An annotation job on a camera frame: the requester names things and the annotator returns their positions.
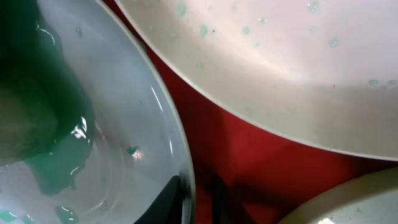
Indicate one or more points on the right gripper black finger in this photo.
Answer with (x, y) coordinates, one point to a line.
(167, 207)

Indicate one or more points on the light blue plate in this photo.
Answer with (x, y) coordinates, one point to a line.
(369, 199)
(138, 143)

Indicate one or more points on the green yellow scrub sponge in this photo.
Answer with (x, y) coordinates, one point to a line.
(42, 100)

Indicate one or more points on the white plate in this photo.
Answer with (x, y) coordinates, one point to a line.
(319, 72)

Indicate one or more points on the red serving tray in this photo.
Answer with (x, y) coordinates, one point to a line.
(270, 175)

